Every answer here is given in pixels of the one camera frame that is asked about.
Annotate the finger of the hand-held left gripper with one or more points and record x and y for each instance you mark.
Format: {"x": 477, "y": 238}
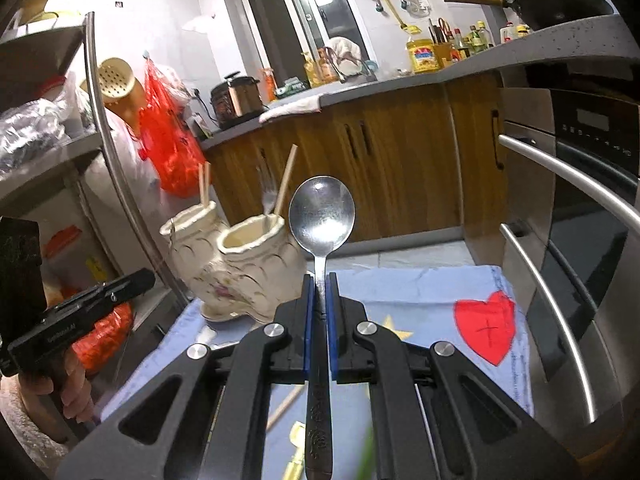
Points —
{"x": 132, "y": 282}

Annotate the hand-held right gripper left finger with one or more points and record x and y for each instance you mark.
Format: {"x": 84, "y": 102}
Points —
{"x": 309, "y": 320}

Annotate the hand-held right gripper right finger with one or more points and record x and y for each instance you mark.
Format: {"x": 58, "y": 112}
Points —
{"x": 334, "y": 325}

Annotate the floral ceramic utensil holder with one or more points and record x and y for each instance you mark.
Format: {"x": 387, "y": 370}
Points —
{"x": 240, "y": 280}

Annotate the silver spoon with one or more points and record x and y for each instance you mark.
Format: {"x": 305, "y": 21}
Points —
{"x": 322, "y": 215}

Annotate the yellow plastic sealing clip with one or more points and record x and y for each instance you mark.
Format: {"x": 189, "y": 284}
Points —
{"x": 295, "y": 455}

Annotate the silver fork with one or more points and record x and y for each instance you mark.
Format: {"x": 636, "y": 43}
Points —
{"x": 267, "y": 190}

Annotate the person's left forearm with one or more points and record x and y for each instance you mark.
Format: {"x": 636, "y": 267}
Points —
{"x": 20, "y": 425}

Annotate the person's left hand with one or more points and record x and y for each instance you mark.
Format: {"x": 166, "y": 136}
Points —
{"x": 75, "y": 385}

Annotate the red lidded container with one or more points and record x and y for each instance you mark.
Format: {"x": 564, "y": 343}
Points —
{"x": 62, "y": 242}

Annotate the orange red plastic bag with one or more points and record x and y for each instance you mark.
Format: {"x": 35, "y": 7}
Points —
{"x": 105, "y": 335}

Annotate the cream ceramic holder saucer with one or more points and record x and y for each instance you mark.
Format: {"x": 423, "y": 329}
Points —
{"x": 220, "y": 314}

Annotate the blue cartoon printed cloth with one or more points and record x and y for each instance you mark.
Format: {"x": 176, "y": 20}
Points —
{"x": 425, "y": 300}

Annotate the white plastic bag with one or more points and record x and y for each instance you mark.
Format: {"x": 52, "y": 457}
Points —
{"x": 135, "y": 180}

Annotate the clear bag of dark goods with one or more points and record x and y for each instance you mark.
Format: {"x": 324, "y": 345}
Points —
{"x": 30, "y": 135}

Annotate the wooden base cabinet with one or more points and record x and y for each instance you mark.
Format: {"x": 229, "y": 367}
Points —
{"x": 400, "y": 170}

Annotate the tan plastic colander scoop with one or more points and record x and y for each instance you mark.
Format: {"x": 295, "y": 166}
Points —
{"x": 117, "y": 82}

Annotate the brown electric pressure cooker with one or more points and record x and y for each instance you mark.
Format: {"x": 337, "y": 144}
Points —
{"x": 240, "y": 100}

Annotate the white dish towel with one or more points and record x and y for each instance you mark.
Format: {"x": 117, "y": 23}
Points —
{"x": 292, "y": 107}

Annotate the steel shelf rack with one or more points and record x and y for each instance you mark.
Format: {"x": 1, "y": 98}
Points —
{"x": 50, "y": 42}

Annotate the green box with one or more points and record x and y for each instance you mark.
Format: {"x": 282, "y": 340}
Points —
{"x": 291, "y": 89}

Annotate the small orange bottle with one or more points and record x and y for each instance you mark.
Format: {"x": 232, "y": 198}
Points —
{"x": 268, "y": 85}

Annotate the yellow dish soap bottle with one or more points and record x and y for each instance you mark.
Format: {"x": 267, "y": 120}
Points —
{"x": 311, "y": 72}

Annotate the metal faucet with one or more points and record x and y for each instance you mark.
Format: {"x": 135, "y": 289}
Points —
{"x": 340, "y": 72}

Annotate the orange dish soap bottle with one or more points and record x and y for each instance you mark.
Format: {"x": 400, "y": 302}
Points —
{"x": 328, "y": 70}

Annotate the white rag on faucet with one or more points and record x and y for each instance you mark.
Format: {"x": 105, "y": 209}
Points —
{"x": 345, "y": 47}

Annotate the stainless steel built-in oven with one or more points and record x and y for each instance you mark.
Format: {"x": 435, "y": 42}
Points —
{"x": 600, "y": 240}

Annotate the yellow cooking oil bottle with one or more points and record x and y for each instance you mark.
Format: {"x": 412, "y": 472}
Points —
{"x": 424, "y": 57}

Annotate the knife block with knives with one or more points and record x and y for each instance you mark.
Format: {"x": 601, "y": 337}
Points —
{"x": 442, "y": 55}

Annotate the kitchen window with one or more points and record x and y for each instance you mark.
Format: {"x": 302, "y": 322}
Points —
{"x": 280, "y": 30}

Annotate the row of sauce bottles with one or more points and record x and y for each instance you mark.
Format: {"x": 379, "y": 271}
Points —
{"x": 472, "y": 42}

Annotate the white plastic jug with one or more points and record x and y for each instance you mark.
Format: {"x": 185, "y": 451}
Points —
{"x": 508, "y": 34}

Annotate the yellow labelled bottle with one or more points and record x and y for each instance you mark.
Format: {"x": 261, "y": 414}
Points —
{"x": 523, "y": 31}

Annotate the grey stone countertop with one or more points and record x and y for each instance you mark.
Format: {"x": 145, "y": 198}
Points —
{"x": 550, "y": 45}

